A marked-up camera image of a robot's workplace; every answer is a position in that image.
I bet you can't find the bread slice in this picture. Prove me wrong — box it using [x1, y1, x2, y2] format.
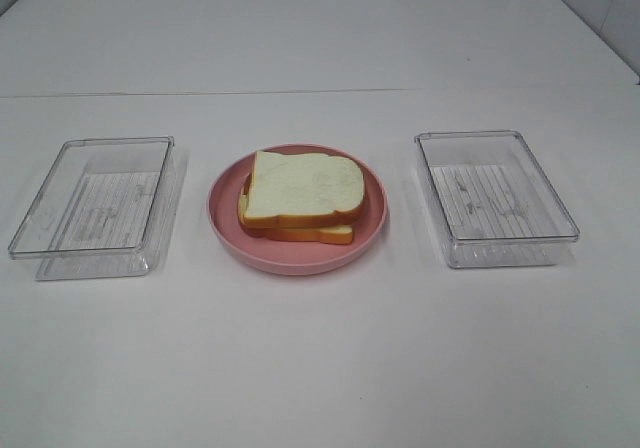
[237, 194, 354, 245]
[240, 151, 365, 229]

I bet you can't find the clear right plastic tray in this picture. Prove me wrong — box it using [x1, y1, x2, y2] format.
[414, 130, 580, 269]

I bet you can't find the clear left plastic tray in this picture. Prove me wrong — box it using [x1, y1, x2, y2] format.
[8, 136, 185, 281]

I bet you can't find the clear plastic tray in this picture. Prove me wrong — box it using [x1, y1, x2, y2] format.
[8, 136, 185, 281]
[414, 130, 580, 269]

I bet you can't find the pink round plate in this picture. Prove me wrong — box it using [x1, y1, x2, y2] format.
[208, 154, 388, 276]

